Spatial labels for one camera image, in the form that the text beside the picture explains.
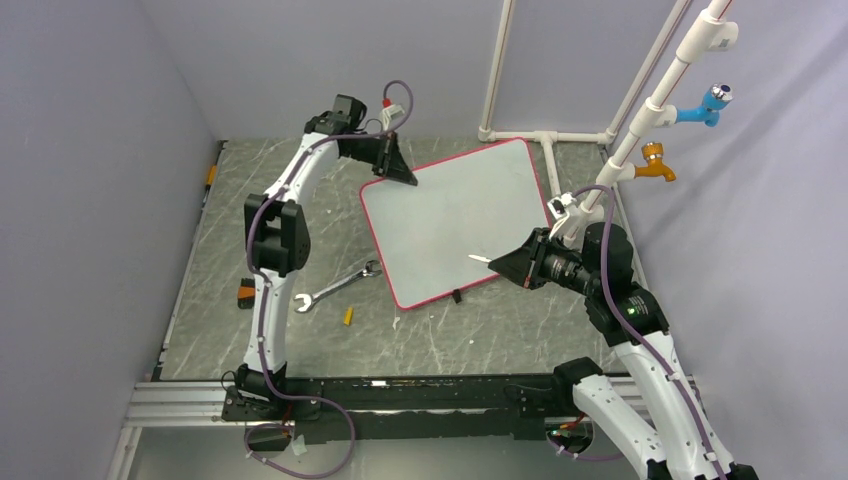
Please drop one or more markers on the white whiteboard marker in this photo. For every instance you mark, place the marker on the white whiteboard marker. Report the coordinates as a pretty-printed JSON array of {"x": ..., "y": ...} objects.
[{"x": 479, "y": 258}]

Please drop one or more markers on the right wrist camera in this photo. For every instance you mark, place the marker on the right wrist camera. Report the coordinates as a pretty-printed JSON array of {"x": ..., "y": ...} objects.
[{"x": 563, "y": 209}]

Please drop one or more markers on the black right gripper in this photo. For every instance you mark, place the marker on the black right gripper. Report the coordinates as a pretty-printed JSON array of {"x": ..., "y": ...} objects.
[{"x": 524, "y": 265}]

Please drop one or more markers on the yellow marker cap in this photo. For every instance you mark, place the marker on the yellow marker cap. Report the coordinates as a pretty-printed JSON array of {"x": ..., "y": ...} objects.
[{"x": 347, "y": 321}]

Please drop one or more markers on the blue tap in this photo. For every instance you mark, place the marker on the blue tap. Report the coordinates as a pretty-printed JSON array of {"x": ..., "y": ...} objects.
[{"x": 715, "y": 99}]

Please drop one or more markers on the orange tap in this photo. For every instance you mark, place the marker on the orange tap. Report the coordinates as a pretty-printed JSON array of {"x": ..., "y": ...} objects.
[{"x": 653, "y": 154}]

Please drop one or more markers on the red-framed whiteboard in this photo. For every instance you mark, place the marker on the red-framed whiteboard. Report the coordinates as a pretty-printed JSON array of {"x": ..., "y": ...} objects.
[{"x": 484, "y": 202}]

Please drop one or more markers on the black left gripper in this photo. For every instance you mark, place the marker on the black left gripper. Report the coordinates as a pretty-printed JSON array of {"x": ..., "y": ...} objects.
[{"x": 392, "y": 164}]

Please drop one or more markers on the white pipe with taps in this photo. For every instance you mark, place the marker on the white pipe with taps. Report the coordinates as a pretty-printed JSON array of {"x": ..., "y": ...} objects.
[{"x": 710, "y": 31}]

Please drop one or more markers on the white floor pipe frame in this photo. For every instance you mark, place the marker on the white floor pipe frame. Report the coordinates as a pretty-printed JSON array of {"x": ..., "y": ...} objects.
[{"x": 566, "y": 160}]

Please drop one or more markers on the orange black brush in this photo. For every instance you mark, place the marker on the orange black brush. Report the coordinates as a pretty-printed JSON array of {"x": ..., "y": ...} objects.
[{"x": 246, "y": 294}]

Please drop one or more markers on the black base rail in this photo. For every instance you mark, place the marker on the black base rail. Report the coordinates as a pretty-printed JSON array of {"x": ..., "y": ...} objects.
[{"x": 522, "y": 406}]

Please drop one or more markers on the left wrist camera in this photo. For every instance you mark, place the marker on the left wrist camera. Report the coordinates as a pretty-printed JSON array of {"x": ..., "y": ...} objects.
[{"x": 390, "y": 113}]

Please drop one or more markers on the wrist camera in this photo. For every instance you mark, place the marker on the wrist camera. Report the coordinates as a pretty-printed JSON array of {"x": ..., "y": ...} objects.
[
  {"x": 563, "y": 209},
  {"x": 390, "y": 113}
]

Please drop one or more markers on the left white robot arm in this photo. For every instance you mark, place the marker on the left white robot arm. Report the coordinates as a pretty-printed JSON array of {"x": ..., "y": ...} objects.
[{"x": 278, "y": 243}]

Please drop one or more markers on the silver combination wrench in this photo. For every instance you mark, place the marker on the silver combination wrench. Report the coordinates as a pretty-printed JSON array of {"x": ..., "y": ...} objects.
[{"x": 307, "y": 302}]

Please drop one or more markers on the white corner pipe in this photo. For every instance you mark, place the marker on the white corner pipe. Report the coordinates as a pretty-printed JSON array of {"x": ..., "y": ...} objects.
[{"x": 498, "y": 63}]

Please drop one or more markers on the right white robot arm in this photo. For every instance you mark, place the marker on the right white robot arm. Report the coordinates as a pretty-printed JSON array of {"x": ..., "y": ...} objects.
[{"x": 674, "y": 440}]

